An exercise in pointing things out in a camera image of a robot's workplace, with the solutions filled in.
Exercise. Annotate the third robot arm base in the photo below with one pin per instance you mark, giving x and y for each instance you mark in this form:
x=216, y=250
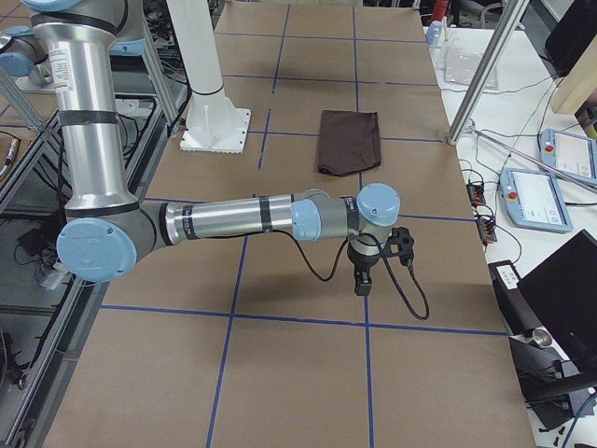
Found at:
x=23, y=55

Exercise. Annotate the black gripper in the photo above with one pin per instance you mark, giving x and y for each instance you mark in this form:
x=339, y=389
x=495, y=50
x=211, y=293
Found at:
x=361, y=264

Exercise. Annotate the aluminium frame post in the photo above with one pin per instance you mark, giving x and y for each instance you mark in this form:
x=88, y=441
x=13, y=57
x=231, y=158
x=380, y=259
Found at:
x=506, y=26

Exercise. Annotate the black camera stand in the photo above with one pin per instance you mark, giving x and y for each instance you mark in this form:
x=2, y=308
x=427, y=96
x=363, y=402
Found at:
x=536, y=361

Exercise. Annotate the near teach pendant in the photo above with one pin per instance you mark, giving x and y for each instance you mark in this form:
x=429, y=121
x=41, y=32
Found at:
x=534, y=201

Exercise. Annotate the aluminium frame rack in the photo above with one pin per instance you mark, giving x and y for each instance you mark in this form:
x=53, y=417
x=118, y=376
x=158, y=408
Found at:
x=47, y=313

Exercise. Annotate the dark brown t-shirt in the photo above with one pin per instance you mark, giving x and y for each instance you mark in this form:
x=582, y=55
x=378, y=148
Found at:
x=349, y=142

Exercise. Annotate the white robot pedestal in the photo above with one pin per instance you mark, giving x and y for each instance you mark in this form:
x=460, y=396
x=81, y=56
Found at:
x=213, y=123

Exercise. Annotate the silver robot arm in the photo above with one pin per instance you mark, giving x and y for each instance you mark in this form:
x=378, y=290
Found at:
x=110, y=223

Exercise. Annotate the far teach pendant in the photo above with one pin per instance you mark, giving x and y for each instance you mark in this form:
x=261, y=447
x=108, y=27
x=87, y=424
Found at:
x=570, y=153

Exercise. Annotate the black monitor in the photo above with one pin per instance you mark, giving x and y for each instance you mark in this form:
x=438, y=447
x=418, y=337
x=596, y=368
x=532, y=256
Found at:
x=561, y=291

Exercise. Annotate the teach pendant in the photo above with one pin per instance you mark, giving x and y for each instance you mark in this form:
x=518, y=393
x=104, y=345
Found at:
x=534, y=201
x=570, y=153

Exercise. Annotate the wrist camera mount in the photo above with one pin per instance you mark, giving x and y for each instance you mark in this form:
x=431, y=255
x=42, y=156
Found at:
x=401, y=244

